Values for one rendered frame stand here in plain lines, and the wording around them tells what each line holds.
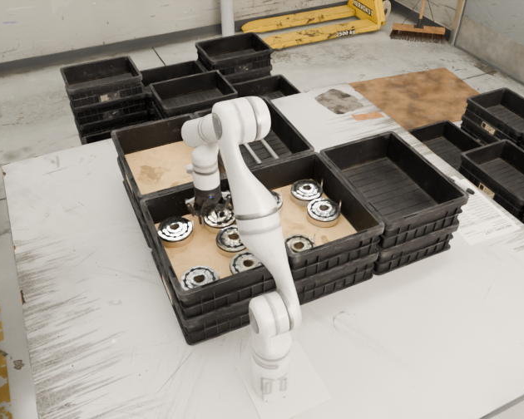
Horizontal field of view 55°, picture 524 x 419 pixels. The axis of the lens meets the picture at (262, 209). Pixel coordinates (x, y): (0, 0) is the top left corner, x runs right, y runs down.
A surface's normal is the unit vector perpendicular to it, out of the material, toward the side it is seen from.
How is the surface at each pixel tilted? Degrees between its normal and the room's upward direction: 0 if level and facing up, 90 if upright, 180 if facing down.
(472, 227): 0
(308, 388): 1
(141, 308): 0
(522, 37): 90
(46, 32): 90
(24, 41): 90
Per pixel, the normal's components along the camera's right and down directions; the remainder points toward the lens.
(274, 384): 0.24, 0.63
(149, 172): 0.00, -0.75
